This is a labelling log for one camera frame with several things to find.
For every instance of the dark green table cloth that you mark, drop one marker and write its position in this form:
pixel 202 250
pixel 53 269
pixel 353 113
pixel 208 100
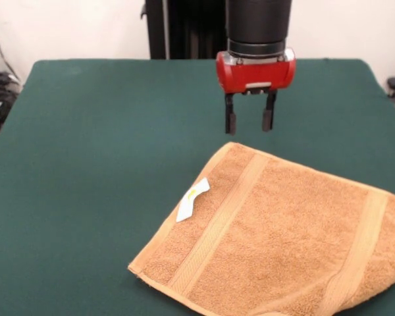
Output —
pixel 69 164

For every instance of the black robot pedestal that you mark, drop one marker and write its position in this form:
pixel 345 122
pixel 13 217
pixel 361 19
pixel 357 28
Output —
pixel 184 26

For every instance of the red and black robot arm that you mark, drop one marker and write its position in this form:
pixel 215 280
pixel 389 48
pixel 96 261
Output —
pixel 258 26

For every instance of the tan terry towel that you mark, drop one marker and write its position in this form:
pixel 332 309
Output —
pixel 283 237

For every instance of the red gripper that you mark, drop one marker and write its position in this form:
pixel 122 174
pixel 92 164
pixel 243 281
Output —
pixel 255 75

